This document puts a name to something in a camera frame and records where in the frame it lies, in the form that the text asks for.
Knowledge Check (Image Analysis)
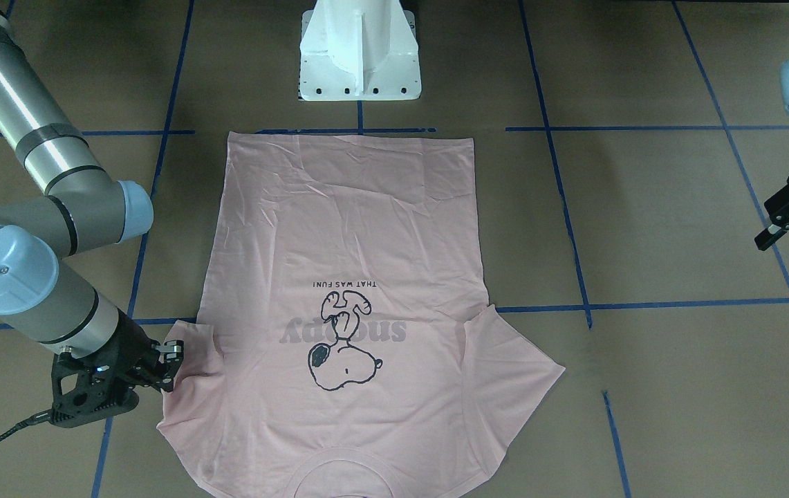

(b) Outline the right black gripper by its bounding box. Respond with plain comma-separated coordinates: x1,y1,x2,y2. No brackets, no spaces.
111,316,185,393

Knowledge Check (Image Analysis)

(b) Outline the pink Snoopy T-shirt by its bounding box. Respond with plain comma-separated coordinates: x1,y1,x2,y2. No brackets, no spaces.
159,132,564,497

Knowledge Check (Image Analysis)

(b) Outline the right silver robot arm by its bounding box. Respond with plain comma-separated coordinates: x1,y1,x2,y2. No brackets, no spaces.
0,10,185,391

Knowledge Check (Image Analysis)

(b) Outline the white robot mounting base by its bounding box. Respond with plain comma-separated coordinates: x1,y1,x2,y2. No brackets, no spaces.
297,1,423,102

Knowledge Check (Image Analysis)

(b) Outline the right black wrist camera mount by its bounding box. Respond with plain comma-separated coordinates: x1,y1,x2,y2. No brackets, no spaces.
48,352,139,428

